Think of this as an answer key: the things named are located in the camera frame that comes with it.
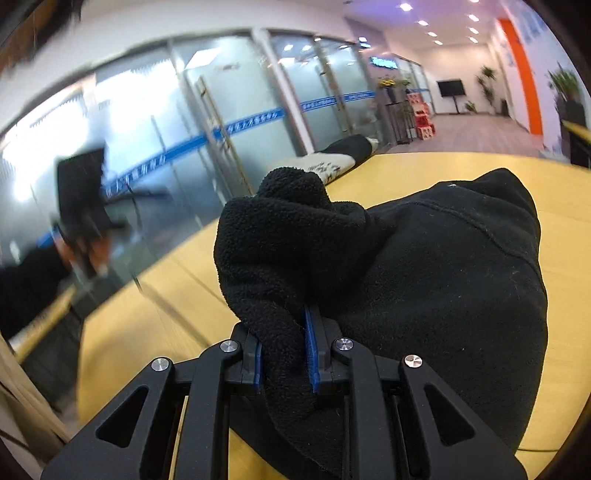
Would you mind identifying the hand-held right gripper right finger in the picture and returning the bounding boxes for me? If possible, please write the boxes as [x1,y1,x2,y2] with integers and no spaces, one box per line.
[303,307,527,480]

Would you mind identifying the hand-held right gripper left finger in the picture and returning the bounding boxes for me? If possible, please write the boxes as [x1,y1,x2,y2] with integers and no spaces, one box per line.
[41,323,265,480]

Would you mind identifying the black fleece zip jacket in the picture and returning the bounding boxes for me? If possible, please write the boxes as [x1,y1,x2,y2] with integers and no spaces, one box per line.
[213,167,549,480]

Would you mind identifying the person's left hand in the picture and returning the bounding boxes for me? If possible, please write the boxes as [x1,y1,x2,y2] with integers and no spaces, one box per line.
[61,230,110,279]

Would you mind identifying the beige folded printed garment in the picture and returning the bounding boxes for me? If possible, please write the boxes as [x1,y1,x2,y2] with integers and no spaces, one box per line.
[276,151,357,186]

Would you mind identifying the frosted glass partition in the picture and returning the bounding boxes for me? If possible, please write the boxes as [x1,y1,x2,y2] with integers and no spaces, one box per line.
[0,30,432,296]

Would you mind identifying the dark folded garment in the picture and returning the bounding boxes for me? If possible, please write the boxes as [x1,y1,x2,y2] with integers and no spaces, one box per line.
[318,134,376,158]

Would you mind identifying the black metal plant stand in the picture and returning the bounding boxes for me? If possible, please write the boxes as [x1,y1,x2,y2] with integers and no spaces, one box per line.
[385,102,415,145]

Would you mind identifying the stack of red boxes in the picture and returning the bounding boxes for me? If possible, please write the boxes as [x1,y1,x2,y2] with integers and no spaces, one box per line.
[405,90,437,140]

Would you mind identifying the yellow flowers in vase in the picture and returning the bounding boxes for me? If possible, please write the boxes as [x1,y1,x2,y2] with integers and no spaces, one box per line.
[378,76,413,103]

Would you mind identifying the black television on stand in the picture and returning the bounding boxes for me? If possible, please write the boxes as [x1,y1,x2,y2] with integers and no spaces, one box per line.
[436,79,465,114]

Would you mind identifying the tall potted palm plant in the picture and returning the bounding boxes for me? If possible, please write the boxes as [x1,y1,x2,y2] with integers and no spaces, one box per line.
[477,65,498,113]

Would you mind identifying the narrow wooden side desk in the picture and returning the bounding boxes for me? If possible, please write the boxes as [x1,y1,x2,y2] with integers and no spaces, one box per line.
[560,119,591,169]

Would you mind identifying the black cabinet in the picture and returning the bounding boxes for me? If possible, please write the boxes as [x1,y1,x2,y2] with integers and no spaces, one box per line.
[555,99,588,164]

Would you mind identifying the green potted plant on cabinet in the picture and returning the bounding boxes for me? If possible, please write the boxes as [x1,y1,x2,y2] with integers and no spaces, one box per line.
[546,68,588,103]

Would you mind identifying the brass door handle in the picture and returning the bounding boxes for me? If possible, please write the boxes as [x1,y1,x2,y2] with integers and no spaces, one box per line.
[195,76,256,195]

